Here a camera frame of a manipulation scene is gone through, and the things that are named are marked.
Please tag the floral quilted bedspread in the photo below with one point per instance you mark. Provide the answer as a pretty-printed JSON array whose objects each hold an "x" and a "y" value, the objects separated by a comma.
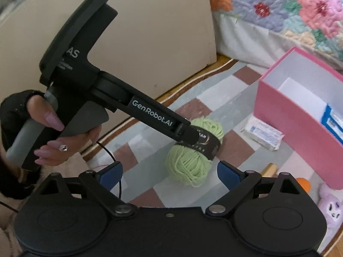
[{"x": 323, "y": 17}]

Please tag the gold cap foundation bottle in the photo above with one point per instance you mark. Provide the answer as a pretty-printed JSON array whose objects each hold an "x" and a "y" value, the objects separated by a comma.
[{"x": 270, "y": 171}]

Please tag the small white soap pack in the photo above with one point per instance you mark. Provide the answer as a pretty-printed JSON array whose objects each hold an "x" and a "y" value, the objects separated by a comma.
[{"x": 262, "y": 133}]

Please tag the pink storage box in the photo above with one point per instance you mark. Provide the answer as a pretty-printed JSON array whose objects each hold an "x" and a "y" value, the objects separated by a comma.
[{"x": 292, "y": 97}]

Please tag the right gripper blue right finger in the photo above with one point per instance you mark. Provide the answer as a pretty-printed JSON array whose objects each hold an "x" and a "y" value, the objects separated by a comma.
[{"x": 240, "y": 184}]

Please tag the purple plush toy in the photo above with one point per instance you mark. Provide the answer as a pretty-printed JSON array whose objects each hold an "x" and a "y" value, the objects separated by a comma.
[{"x": 330, "y": 207}]

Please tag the green yarn ball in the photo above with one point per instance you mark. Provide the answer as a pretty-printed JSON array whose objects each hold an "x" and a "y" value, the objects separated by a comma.
[{"x": 190, "y": 164}]

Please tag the orange makeup sponge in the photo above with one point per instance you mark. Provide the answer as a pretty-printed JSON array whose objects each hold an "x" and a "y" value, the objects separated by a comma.
[{"x": 305, "y": 184}]

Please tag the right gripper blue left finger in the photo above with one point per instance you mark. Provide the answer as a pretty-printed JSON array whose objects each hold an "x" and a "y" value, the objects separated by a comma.
[{"x": 99, "y": 184}]

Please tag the checkered grey brown rug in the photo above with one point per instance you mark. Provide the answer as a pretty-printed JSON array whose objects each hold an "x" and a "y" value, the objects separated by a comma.
[{"x": 225, "y": 95}]

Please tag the left hand with ring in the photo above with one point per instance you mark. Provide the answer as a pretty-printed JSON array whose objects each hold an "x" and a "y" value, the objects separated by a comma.
[{"x": 56, "y": 152}]

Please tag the blue wet wipes pack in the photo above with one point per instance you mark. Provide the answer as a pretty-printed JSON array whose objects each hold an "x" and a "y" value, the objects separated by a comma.
[{"x": 332, "y": 121}]

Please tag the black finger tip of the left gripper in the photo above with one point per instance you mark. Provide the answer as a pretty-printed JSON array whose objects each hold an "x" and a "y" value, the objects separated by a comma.
[{"x": 187, "y": 134}]

